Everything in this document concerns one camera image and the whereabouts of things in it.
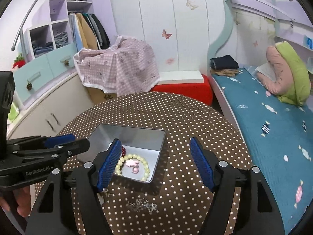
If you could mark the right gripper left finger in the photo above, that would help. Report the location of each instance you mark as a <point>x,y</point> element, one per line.
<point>105,163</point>

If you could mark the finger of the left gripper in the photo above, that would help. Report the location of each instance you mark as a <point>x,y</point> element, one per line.
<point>51,142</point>
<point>75,147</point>

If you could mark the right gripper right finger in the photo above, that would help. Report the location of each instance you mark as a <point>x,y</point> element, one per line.
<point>205,161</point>

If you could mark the cream cabinet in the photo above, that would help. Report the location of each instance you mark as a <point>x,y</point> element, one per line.
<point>52,111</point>

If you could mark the grey metal tin box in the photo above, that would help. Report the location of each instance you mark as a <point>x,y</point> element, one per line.
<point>142,144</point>

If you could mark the brown polka dot tablecloth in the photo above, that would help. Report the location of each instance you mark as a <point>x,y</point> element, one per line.
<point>159,126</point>

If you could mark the cardboard box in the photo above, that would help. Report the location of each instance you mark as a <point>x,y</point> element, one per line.
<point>97,96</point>

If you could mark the teal drawer unit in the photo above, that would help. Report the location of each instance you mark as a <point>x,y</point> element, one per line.
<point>37,73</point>

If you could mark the red storage box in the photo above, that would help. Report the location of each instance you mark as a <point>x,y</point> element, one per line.
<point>198,91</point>

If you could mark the teal candy print bedsheet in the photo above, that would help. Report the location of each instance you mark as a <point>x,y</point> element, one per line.
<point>279,140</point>

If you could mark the white foam board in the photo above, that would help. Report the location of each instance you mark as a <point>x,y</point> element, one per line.
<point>180,77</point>

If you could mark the white cubby shelf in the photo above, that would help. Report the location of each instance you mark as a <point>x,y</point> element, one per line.
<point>46,19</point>

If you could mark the folded dark clothes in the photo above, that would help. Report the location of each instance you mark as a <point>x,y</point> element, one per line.
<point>223,63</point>

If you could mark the pink checkered cloth cover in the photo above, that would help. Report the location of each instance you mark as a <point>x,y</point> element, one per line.
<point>129,66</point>

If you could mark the hanging clothes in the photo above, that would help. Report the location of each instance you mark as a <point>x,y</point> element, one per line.
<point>88,32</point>

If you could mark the pink and green pillow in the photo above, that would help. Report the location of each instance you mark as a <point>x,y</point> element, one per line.
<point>292,83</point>

